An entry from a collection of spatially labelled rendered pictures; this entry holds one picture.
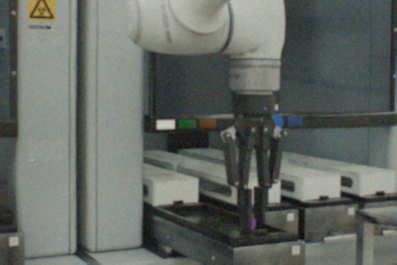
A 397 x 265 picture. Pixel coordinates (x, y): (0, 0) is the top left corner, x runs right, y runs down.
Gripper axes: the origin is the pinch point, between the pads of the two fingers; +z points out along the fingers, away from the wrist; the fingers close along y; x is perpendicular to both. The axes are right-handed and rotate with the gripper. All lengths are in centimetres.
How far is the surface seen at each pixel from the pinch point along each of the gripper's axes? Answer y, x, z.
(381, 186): -42.0, -14.7, 1.1
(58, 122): 29.2, -20.3, -14.4
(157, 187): 8.9, -21.7, -1.0
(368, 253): -24.6, 2.3, 10.4
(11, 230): 40.1, -11.9, 3.1
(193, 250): 11.3, -0.7, 6.8
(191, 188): 1.3, -21.6, -0.4
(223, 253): 11.3, 10.1, 5.1
